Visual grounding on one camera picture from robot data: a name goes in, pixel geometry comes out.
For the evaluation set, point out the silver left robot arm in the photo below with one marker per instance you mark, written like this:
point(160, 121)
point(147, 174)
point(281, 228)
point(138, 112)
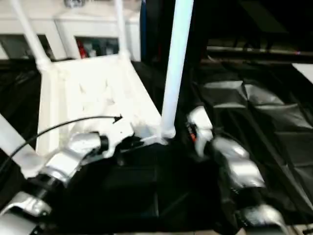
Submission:
point(68, 156)

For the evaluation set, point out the black plastic mat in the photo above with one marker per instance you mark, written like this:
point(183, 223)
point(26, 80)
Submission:
point(256, 117)

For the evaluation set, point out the dark blue panel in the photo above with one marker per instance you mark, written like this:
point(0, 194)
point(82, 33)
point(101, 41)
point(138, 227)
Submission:
point(143, 29)

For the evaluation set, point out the red bottle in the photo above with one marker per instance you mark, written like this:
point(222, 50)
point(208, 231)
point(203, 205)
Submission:
point(81, 49)

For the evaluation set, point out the silvery ornament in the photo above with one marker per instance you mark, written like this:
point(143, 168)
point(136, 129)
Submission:
point(75, 3)

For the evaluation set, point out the white plastic table top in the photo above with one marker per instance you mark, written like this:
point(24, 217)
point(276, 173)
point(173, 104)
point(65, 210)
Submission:
point(93, 93)

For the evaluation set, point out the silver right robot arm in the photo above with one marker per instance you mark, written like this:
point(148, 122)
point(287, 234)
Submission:
point(239, 161)

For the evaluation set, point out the white sideboard cabinet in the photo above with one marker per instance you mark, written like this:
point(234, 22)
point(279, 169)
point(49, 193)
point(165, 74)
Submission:
point(73, 24)

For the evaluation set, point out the dark metal rail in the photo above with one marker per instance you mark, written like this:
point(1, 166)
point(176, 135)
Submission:
point(256, 50)

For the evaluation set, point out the white flat board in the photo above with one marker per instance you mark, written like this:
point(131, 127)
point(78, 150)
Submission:
point(304, 72)

